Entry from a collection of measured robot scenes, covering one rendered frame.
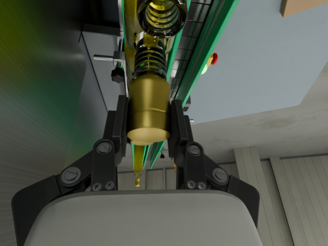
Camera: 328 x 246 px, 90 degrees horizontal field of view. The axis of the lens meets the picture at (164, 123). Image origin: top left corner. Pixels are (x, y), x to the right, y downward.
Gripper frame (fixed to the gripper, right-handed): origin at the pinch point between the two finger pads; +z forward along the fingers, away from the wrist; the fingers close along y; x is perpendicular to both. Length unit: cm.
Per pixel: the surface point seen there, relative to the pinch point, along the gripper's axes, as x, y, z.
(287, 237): -550, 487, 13
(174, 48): -5.0, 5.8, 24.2
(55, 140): -11.0, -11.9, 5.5
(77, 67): -8.3, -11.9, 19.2
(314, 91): -97, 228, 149
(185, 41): -7.4, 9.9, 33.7
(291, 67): -19, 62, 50
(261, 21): -4, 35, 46
